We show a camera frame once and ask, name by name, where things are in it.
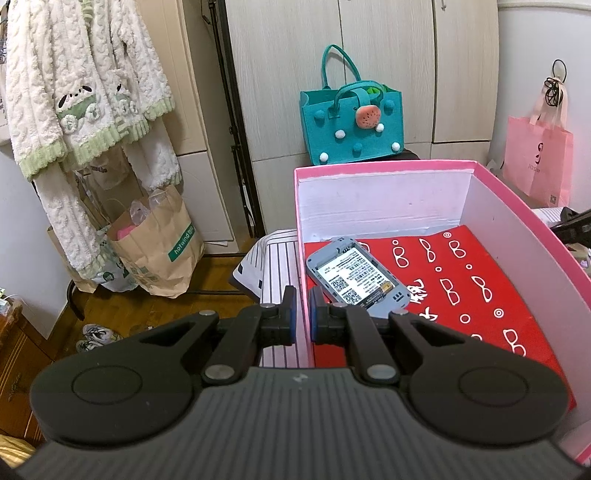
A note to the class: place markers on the clear plastic bag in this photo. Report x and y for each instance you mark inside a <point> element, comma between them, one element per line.
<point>150,205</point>

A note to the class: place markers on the grey pocket router with label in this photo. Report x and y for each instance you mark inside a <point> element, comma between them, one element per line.
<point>355,277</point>

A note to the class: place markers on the pink tote bag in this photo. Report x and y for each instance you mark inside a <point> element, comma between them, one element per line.
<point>540,161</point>

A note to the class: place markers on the pink cardboard box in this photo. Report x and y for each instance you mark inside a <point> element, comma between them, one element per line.
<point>383,198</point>

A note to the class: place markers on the beige wardrobe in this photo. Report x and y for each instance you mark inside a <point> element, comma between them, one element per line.
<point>369,69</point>

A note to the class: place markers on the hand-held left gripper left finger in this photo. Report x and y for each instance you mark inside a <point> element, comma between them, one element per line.
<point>291,318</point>

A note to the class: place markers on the beige canvas bag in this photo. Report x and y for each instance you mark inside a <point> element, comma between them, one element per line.
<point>108,170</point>

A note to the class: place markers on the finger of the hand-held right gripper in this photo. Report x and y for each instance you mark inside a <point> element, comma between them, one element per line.
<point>575,224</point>

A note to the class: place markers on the brown paper bag green label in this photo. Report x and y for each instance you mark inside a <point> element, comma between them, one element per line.
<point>161,249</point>

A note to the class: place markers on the red printed paper bag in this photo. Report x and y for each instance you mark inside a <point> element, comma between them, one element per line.
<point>475,281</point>

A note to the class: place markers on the beige side cabinet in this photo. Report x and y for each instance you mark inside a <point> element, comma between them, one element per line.
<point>198,138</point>

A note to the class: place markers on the black tripod pole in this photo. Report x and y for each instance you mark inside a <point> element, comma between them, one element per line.
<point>235,115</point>

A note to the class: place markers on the teal felt handbag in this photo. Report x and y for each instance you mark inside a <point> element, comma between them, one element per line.
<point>355,134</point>

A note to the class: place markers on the striped bedsheet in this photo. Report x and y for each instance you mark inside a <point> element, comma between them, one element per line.
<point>272,263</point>

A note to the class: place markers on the white sneakers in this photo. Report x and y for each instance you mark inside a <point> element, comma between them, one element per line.
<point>94,337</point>

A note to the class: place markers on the brown wooden cabinet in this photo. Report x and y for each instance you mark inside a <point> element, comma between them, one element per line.
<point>23,369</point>

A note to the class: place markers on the white fleece pajamas green trim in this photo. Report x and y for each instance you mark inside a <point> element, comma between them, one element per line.
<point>87,87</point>

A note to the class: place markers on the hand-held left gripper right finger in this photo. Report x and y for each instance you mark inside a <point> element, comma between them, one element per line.
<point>314,319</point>

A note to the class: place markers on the white plastic bag green print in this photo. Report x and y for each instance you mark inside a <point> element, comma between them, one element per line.
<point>113,272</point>

